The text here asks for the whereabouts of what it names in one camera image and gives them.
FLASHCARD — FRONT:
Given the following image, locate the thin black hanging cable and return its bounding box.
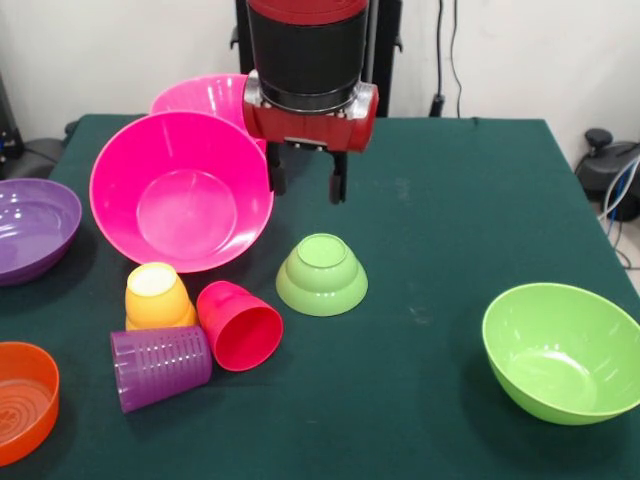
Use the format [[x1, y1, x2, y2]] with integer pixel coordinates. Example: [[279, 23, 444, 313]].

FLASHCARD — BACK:
[[449, 0, 464, 119]]

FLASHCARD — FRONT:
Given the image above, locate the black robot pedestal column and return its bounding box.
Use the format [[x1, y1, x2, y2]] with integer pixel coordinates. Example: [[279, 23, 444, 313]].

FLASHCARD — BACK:
[[230, 0, 404, 119]]

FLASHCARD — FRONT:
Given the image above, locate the yellow plastic cup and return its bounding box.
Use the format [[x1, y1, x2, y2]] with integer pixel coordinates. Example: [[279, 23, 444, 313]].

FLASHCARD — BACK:
[[124, 261, 200, 332]]

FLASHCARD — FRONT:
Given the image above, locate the large lime green bowl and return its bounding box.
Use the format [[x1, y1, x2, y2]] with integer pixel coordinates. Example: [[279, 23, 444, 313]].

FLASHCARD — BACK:
[[481, 282, 640, 427]]

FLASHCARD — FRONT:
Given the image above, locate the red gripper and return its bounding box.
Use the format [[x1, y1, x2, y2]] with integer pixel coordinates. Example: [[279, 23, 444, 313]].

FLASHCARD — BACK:
[[242, 69, 380, 206]]

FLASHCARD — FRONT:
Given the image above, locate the pink red plastic cup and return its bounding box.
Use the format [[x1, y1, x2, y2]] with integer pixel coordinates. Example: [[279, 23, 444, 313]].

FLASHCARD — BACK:
[[196, 280, 285, 373]]

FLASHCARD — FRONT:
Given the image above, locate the purple plastic cup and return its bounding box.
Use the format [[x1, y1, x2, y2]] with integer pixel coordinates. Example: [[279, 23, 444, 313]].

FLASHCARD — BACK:
[[109, 325, 214, 415]]

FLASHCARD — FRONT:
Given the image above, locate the black equipment box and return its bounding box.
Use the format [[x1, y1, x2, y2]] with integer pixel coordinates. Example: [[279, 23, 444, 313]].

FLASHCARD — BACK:
[[0, 74, 24, 166]]

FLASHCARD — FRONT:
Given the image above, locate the light blue cable bundle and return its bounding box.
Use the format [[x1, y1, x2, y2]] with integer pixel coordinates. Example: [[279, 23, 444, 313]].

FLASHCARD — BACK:
[[597, 157, 640, 271]]

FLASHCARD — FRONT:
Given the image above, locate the thick black hanging cable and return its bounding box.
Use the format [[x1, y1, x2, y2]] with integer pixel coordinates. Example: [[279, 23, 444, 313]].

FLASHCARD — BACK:
[[429, 0, 447, 119]]

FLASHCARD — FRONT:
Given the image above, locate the red plastic bowl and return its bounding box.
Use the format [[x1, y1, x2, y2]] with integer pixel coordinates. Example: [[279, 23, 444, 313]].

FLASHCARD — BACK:
[[0, 341, 61, 467]]

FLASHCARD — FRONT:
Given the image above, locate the purple plastic bowl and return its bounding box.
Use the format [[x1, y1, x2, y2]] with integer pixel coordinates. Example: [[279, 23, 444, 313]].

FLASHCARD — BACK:
[[0, 178, 83, 288]]

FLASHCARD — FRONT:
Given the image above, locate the small lime green bowl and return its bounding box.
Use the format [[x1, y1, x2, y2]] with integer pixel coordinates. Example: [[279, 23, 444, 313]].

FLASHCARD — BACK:
[[275, 233, 370, 318]]

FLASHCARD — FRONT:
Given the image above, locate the grey pedestal foot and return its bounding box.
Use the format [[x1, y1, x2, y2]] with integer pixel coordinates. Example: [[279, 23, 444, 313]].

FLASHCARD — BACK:
[[574, 128, 640, 224], [0, 138, 66, 181]]

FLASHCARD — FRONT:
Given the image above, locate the magenta plastic bowl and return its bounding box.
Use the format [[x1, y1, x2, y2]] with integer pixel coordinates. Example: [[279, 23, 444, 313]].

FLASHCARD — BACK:
[[88, 110, 276, 274], [149, 73, 269, 154]]

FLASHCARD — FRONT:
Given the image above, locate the dark green tablecloth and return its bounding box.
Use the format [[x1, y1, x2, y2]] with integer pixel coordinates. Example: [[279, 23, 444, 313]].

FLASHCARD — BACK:
[[0, 113, 640, 480]]

